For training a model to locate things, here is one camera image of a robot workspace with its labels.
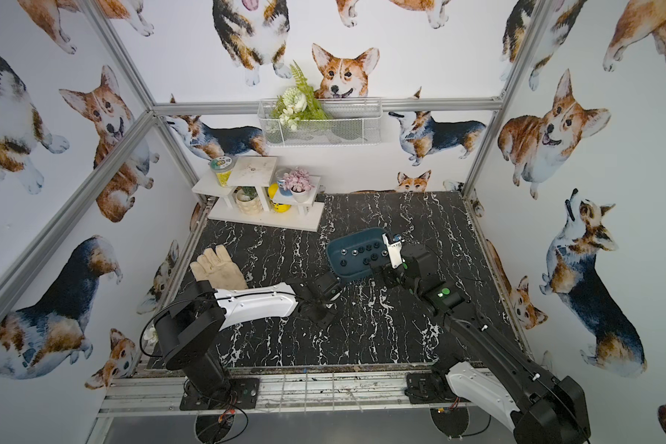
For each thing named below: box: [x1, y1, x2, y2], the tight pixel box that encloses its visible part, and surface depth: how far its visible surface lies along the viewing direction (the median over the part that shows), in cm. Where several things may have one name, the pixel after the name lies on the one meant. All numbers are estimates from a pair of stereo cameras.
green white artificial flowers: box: [269, 59, 329, 133], surface depth 82 cm
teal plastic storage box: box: [325, 227, 392, 280], surface depth 104 cm
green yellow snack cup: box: [209, 155, 235, 188], surface depth 102 cm
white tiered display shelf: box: [191, 156, 325, 233], surface depth 112 cm
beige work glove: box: [189, 244, 249, 291], surface depth 100 cm
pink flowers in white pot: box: [283, 166, 315, 204], surface depth 94 cm
